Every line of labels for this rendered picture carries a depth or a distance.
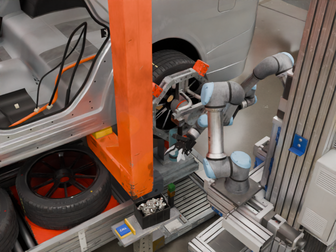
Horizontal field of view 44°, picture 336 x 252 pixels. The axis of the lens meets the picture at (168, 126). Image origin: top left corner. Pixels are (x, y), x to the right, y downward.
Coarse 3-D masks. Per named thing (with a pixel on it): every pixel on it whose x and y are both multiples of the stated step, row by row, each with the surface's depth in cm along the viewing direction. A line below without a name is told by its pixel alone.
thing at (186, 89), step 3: (186, 81) 290; (186, 84) 291; (186, 87) 292; (186, 90) 292; (189, 90) 290; (189, 93) 290; (192, 93) 288; (195, 93) 288; (195, 96) 286; (198, 96) 285
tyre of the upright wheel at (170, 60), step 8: (152, 56) 297; (160, 56) 295; (168, 56) 294; (176, 56) 296; (184, 56) 301; (152, 64) 290; (160, 64) 288; (168, 64) 286; (176, 64) 288; (184, 64) 293; (192, 64) 297; (152, 72) 285; (160, 72) 284; (168, 72) 287; (152, 80) 283; (160, 80) 287
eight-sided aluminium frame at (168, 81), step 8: (184, 72) 291; (192, 72) 289; (168, 80) 281; (176, 80) 284; (200, 80) 299; (168, 88) 283; (152, 96) 285; (160, 96) 283; (152, 104) 283; (152, 112) 286; (152, 120) 291; (184, 128) 324; (160, 136) 305; (168, 136) 310
